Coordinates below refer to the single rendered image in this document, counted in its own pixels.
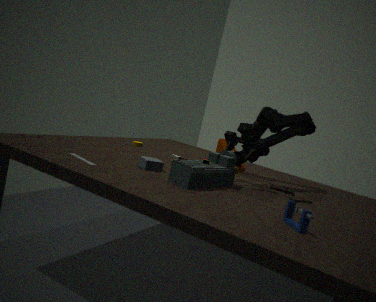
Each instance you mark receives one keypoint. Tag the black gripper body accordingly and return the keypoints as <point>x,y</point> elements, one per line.
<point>248,141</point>

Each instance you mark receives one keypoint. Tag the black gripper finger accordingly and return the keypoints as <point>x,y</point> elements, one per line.
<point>256,151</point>
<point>230,144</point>

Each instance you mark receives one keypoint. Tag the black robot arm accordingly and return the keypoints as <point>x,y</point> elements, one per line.
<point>300,125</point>

